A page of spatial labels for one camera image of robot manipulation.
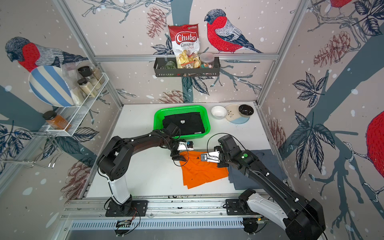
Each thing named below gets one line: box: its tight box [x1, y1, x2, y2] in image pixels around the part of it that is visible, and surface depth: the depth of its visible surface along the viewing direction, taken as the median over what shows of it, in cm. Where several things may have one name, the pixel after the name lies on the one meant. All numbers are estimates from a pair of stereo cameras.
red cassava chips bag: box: [168, 23, 201, 69], surface depth 84 cm
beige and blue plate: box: [225, 104, 250, 124], surface depth 114 cm
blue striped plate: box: [28, 65, 74, 108], surface depth 68 cm
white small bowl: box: [211, 105, 228, 118], surface depth 114 cm
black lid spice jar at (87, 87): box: [77, 78, 98, 98], surface depth 78 cm
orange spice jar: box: [42, 110, 72, 132], surface depth 63 cm
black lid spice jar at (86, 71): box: [78, 66, 105, 85], surface depth 82 cm
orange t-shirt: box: [179, 151, 229, 190], surface depth 85 cm
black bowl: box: [238, 104, 254, 117], surface depth 113 cm
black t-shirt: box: [162, 112, 205, 136], surface depth 109 cm
